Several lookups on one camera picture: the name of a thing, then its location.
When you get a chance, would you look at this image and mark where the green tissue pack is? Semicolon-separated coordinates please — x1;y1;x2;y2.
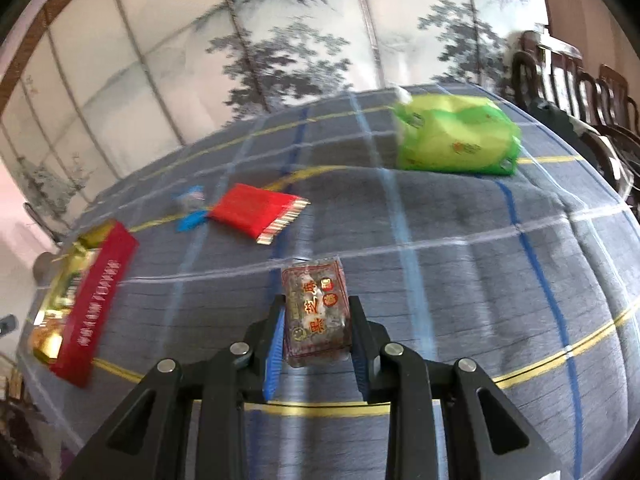
392;87;522;177

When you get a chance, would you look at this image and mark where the red snack packet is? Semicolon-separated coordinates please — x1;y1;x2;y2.
206;183;312;246

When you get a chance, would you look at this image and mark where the gold and red box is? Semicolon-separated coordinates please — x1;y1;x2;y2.
27;220;141;389

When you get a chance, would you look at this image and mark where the painted folding screen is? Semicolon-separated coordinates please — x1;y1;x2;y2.
0;0;551;241

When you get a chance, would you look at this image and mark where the dark wooden chair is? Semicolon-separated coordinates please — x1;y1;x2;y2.
509;30;586;113
575;64;640;137

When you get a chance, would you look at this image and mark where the clear brown cake packet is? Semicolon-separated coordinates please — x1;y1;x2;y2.
280;256;352;368

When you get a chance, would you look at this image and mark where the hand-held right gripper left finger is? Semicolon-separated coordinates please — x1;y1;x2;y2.
62;295;289;480

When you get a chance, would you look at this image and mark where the small clear blue-ended packet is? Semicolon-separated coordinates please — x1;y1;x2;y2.
172;185;208;211

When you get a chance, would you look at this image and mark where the blue candy packet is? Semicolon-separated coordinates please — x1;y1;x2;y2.
176;210;212;234

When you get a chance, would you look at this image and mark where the blue plaid tablecloth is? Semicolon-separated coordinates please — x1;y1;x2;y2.
15;85;640;480

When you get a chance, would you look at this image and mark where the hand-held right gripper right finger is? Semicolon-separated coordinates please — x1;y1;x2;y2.
347;295;567;480

